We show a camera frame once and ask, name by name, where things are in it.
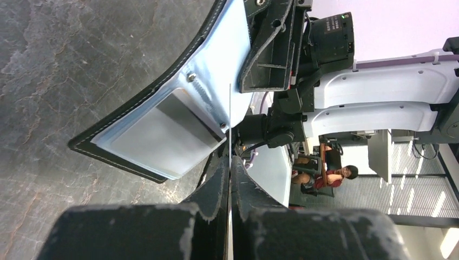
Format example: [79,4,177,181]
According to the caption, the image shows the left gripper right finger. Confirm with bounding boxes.
[231,156,410,259]

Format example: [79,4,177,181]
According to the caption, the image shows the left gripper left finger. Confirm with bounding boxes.
[38,157,230,259]

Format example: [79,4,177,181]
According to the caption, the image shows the white card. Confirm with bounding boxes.
[227,83,234,260]

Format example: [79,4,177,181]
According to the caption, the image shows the black card holder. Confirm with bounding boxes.
[67,0,273,184]

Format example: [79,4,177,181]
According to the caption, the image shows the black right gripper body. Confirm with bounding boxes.
[288,1,355,89]

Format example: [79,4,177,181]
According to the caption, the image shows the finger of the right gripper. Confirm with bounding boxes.
[239,1,296,93]

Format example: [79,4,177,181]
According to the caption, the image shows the person in background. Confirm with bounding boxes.
[291,155,359,196]

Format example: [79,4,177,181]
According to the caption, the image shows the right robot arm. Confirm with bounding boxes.
[237,1,458,148]

